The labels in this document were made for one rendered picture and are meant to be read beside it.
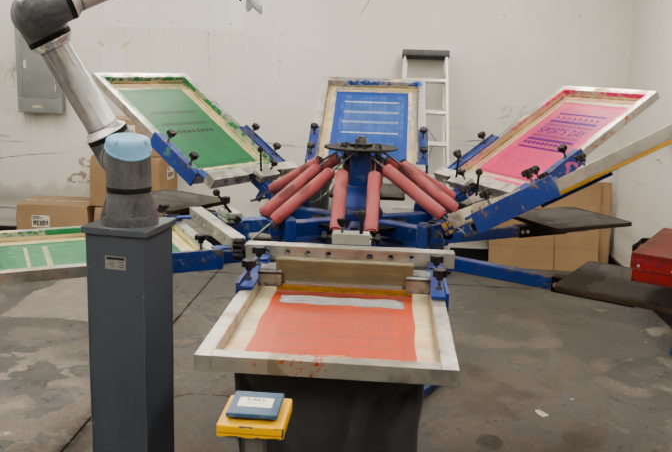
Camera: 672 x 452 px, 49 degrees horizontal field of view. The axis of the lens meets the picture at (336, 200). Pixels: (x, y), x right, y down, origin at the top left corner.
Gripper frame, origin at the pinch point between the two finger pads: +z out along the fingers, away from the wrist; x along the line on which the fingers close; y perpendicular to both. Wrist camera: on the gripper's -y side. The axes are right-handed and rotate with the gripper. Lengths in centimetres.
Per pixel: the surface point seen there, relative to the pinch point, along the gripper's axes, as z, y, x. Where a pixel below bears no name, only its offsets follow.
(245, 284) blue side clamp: 45, 46, 48
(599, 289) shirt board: 130, 23, -22
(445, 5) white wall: 12, 236, -352
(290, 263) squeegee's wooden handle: 51, 44, 34
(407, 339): 85, 12, 46
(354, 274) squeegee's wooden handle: 67, 37, 27
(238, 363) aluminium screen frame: 56, 10, 82
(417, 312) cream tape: 86, 25, 29
